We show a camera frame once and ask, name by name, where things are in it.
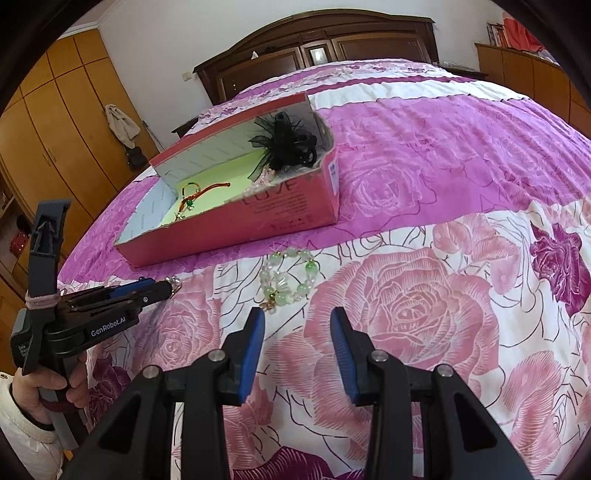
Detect black feather hair clip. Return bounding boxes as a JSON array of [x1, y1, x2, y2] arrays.
[[248, 111, 324, 178]]

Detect gold pearl chain brooch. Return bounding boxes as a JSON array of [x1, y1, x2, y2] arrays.
[[242, 168, 278, 192]]

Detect light green paper sheet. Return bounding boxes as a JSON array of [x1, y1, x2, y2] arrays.
[[159, 150, 273, 229]]

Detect red braided cord bracelet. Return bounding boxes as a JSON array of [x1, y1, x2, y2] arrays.
[[178, 181, 232, 204]]

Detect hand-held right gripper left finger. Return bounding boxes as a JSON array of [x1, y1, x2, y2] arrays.
[[60, 307, 266, 480]]

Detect low brown wooden cabinet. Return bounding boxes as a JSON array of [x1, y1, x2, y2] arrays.
[[475, 42, 591, 134]]

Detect purple floral bedspread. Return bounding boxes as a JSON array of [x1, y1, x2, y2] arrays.
[[58, 59, 591, 480]]

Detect person's left hand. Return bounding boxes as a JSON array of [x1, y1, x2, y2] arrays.
[[11, 357, 89, 424]]

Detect person's left forearm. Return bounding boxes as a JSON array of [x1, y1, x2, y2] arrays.
[[0, 371, 65, 480]]

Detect pink floral curtain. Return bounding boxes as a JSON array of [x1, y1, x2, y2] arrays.
[[501, 11, 548, 54]]

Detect brown wooden wardrobe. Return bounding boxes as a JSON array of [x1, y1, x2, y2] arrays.
[[0, 28, 160, 296]]

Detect pale jade bead bracelet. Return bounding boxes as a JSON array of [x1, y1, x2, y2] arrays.
[[259, 247, 319, 315]]

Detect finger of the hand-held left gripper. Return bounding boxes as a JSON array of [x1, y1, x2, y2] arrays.
[[67, 278, 158, 310], [136, 281, 182, 309]]

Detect pink cardboard box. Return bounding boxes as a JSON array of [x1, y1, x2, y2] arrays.
[[113, 91, 340, 268]]

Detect dark wooden nightstand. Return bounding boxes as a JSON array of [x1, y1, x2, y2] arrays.
[[438, 65, 489, 81], [172, 115, 200, 139]]

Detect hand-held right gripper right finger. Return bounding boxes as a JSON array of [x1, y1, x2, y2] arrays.
[[330, 306, 541, 480]]

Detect beige hanging cloth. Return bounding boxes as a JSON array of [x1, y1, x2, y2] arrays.
[[105, 104, 140, 149]]

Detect dark wooden headboard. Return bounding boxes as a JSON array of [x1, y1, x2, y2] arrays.
[[193, 8, 439, 106]]

